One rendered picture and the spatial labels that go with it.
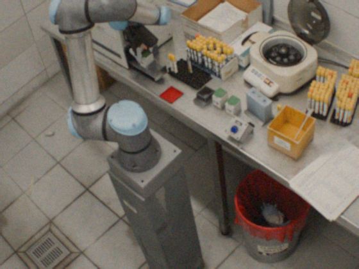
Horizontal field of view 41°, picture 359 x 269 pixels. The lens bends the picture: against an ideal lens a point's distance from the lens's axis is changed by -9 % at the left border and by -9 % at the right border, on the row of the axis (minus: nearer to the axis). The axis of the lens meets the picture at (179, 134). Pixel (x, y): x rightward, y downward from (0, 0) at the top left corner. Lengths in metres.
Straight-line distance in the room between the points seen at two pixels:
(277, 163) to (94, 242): 1.29
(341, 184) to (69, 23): 1.04
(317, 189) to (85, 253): 1.44
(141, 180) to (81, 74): 0.42
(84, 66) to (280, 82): 0.79
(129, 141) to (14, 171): 1.71
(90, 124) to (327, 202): 0.82
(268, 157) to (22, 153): 1.90
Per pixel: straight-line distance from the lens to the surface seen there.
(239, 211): 2.22
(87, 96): 1.63
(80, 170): 3.07
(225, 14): 2.35
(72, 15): 1.49
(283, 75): 1.96
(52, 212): 2.96
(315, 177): 1.77
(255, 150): 1.86
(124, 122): 1.60
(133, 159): 1.73
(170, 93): 2.08
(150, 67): 2.14
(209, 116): 1.97
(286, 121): 1.93
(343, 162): 1.82
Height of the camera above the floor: 2.34
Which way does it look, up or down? 49 degrees down
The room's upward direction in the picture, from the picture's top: 12 degrees counter-clockwise
